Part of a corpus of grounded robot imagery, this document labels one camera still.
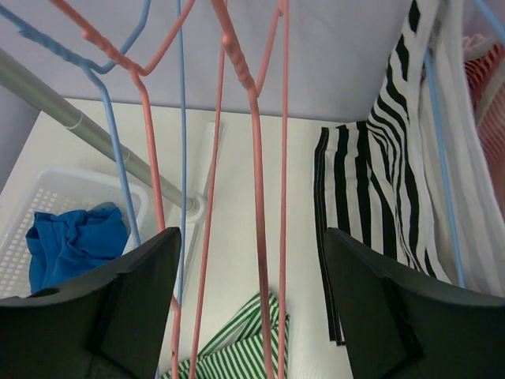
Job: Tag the red white striped tank top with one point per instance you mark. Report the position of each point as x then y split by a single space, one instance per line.
484 68

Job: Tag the black white striped tank top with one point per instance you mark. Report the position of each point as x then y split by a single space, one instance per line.
369 177

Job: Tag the light blue hanger right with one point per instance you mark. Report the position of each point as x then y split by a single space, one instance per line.
468 225

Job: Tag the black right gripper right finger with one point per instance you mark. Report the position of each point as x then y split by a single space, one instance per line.
400 323

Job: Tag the green white striped tank top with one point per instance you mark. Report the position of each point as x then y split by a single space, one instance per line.
236 350

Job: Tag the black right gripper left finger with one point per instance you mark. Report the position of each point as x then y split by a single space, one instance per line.
107 323

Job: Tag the light blue wire hanger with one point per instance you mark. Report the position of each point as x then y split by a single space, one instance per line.
118 58

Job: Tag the teal blue tank top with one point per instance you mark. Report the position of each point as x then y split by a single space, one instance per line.
105 206

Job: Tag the royal blue tank top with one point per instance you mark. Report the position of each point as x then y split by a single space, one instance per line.
70 244

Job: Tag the white plastic perforated basket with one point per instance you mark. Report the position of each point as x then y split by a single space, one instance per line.
57 190

